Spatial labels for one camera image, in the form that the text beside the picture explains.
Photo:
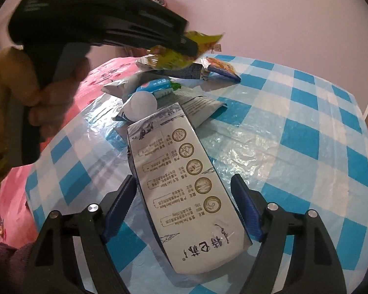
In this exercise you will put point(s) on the orange and blue snack packet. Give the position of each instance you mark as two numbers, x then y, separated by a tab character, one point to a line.
220	66

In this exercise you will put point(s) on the person's left hand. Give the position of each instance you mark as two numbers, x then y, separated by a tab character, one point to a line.
58	98

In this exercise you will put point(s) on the white milk carton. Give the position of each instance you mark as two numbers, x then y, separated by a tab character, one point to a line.
178	190

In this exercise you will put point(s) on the blue checkered tablecloth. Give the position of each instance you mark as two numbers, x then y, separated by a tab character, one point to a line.
279	113

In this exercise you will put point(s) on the person's purple garment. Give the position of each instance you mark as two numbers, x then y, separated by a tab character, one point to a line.
6	269

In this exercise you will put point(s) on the yellow snack packet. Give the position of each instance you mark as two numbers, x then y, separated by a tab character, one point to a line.
178	56

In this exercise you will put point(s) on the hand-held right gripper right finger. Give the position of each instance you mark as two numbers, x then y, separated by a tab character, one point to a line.
248	208

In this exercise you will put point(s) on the dark blue carton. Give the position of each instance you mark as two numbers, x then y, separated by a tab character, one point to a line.
184	72

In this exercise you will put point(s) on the pink bedsheet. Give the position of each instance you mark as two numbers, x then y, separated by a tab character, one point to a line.
15	196

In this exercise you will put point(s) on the grey printed wipes packet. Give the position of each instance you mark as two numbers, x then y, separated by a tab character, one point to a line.
199	107

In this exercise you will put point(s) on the person's left forearm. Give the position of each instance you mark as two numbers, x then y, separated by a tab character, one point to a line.
9	98

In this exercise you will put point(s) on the wall socket strip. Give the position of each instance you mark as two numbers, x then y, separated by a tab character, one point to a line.
217	47

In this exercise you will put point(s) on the blue wet wipes packet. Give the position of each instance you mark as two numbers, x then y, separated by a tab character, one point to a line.
158	85

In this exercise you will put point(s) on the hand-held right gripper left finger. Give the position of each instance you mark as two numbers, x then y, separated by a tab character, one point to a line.
119	208

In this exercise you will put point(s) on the white round bottle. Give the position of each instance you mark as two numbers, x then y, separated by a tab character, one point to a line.
141	105

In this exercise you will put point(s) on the grey foil packet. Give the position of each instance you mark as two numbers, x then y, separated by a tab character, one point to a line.
122	85

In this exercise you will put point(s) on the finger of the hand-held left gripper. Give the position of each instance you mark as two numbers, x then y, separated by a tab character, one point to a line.
171	44
159	18

